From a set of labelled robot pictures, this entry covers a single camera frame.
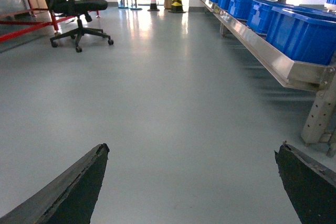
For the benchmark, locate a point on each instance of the blue plastic bin left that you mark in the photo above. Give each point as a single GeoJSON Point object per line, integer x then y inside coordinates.
{"type": "Point", "coordinates": [303, 36]}

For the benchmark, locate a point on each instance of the blue plastic bin right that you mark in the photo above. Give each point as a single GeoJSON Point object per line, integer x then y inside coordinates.
{"type": "Point", "coordinates": [261, 14]}

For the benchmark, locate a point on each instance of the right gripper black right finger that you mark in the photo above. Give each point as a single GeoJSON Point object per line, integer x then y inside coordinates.
{"type": "Point", "coordinates": [309, 185]}

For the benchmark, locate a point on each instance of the blue plastic bin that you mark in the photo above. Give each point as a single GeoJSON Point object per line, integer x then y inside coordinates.
{"type": "Point", "coordinates": [303, 36]}
{"type": "Point", "coordinates": [261, 14]}

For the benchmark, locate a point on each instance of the black office chair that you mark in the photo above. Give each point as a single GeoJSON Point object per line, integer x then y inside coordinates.
{"type": "Point", "coordinates": [67, 8]}

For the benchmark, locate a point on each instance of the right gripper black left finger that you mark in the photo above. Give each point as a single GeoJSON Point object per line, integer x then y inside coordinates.
{"type": "Point", "coordinates": [69, 198]}

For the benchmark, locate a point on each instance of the red white traffic cone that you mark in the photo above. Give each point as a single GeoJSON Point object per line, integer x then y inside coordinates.
{"type": "Point", "coordinates": [153, 6]}

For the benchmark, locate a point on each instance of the stainless steel shelf frame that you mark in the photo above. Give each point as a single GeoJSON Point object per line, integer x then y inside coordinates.
{"type": "Point", "coordinates": [290, 74]}

